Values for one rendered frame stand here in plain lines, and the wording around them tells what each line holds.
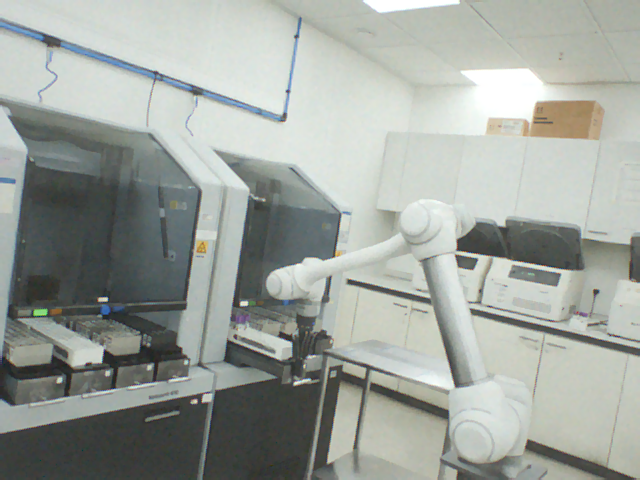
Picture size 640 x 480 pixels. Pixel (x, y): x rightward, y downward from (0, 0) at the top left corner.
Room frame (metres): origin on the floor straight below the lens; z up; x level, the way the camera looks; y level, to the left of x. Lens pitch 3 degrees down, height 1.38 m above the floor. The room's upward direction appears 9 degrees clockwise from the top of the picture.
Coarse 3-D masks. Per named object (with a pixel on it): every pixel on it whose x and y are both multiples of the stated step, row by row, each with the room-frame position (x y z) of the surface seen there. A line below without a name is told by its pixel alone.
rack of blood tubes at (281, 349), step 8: (232, 328) 2.24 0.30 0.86; (248, 328) 2.28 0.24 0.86; (232, 336) 2.22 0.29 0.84; (248, 336) 2.17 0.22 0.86; (256, 336) 2.17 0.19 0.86; (264, 336) 2.19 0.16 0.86; (272, 336) 2.21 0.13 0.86; (248, 344) 2.17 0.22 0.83; (256, 344) 2.20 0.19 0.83; (264, 344) 2.24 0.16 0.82; (272, 344) 2.09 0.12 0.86; (280, 344) 2.11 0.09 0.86; (288, 344) 2.12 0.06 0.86; (264, 352) 2.11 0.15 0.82; (272, 352) 2.18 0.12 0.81; (280, 352) 2.06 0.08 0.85; (288, 352) 2.08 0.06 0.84; (280, 360) 2.06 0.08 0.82
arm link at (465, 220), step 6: (456, 204) 1.76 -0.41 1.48; (462, 204) 1.76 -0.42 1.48; (456, 210) 1.74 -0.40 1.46; (462, 210) 1.73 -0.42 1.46; (468, 210) 1.74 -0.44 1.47; (456, 216) 1.71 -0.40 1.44; (462, 216) 1.73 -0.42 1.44; (468, 216) 1.73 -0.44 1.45; (462, 222) 1.73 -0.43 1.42; (468, 222) 1.73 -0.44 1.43; (474, 222) 1.75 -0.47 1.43; (456, 228) 1.70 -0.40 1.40; (462, 228) 1.74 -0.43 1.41; (468, 228) 1.74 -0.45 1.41; (456, 234) 1.72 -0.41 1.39; (462, 234) 1.76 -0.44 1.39
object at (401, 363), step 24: (360, 360) 2.23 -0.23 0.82; (384, 360) 2.29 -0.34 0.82; (408, 360) 2.35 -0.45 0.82; (432, 360) 2.42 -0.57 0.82; (432, 384) 2.04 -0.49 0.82; (360, 408) 2.65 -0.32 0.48; (312, 432) 2.30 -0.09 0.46; (360, 432) 2.65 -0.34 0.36; (312, 456) 2.30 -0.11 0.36; (360, 456) 2.56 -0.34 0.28
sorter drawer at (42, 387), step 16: (0, 368) 1.54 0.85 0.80; (0, 384) 1.53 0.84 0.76; (16, 384) 1.47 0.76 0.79; (32, 384) 1.50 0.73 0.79; (48, 384) 1.53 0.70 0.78; (64, 384) 1.57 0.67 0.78; (16, 400) 1.47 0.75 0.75; (32, 400) 1.50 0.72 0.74; (48, 400) 1.50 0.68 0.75; (64, 400) 1.53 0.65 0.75
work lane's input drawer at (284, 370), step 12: (228, 348) 2.20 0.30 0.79; (240, 348) 2.17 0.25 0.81; (240, 360) 2.16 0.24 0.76; (252, 360) 2.12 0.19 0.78; (264, 360) 2.08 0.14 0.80; (276, 360) 2.06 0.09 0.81; (288, 360) 2.07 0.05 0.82; (276, 372) 2.04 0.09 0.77; (288, 372) 2.04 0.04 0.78; (300, 384) 2.04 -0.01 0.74
